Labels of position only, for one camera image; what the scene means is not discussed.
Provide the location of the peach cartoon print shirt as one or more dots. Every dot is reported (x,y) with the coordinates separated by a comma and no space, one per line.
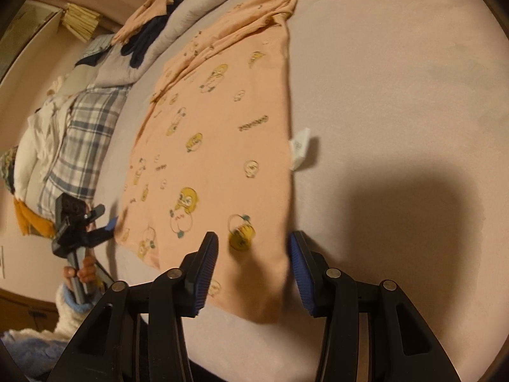
(222,127)

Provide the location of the folded navy garment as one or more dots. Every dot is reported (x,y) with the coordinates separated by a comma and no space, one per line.
(147,39)

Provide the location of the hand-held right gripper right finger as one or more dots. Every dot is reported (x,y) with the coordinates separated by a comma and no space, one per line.
(300,274)

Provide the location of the blue plaid bedding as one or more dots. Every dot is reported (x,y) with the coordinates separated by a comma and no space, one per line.
(87,135)

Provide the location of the pink bed sheet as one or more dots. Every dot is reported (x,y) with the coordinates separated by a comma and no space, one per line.
(397,87)

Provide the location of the white cabinet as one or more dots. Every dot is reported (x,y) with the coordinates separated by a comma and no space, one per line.
(28,36)

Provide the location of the person's left hand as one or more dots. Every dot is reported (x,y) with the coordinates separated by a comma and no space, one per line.
(88,272)

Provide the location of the grey quilt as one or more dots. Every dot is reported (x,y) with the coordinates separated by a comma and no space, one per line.
(191,4)

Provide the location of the blue striped pillow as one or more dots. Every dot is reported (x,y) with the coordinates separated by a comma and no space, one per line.
(97,47)

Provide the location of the folded peach garment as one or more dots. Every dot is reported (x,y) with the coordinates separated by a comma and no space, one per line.
(137,20)

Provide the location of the white crumpled cloth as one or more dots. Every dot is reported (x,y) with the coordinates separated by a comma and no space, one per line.
(43,139)

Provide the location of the orange cloth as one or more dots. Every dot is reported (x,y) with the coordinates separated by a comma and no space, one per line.
(34,219)

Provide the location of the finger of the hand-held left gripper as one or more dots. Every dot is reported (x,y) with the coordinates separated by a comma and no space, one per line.
(104,232)
(95,213)

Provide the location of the light blue fleece garment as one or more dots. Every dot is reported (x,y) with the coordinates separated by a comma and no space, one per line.
(20,352)

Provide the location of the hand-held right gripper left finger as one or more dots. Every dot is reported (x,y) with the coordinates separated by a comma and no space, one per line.
(204,282)

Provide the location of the straw-coloured fringe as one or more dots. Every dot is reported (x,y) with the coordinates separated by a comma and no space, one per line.
(81,22)

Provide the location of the multicolour knit item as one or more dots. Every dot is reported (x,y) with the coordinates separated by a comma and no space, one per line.
(8,169)

